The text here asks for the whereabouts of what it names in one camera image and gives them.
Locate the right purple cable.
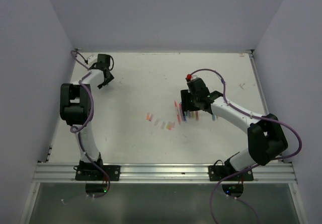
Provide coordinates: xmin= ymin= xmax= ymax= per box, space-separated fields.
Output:
xmin=190 ymin=69 xmax=302 ymax=224

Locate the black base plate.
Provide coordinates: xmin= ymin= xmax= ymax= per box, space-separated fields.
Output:
xmin=73 ymin=163 xmax=121 ymax=181
xmin=208 ymin=165 xmax=254 ymax=181

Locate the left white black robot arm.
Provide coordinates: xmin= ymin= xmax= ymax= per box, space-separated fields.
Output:
xmin=60 ymin=54 xmax=114 ymax=180

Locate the purple cable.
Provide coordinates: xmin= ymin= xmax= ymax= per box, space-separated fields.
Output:
xmin=69 ymin=49 xmax=111 ymax=198
xmin=190 ymin=69 xmax=302 ymax=224

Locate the aluminium front rail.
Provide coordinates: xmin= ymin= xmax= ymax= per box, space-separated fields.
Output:
xmin=32 ymin=163 xmax=297 ymax=184

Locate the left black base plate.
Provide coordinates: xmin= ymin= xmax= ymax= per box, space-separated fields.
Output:
xmin=73 ymin=163 xmax=121 ymax=181

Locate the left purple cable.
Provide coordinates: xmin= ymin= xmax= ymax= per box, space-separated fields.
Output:
xmin=69 ymin=49 xmax=111 ymax=198

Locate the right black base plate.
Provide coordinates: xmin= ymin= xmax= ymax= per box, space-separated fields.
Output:
xmin=208 ymin=165 xmax=254 ymax=181

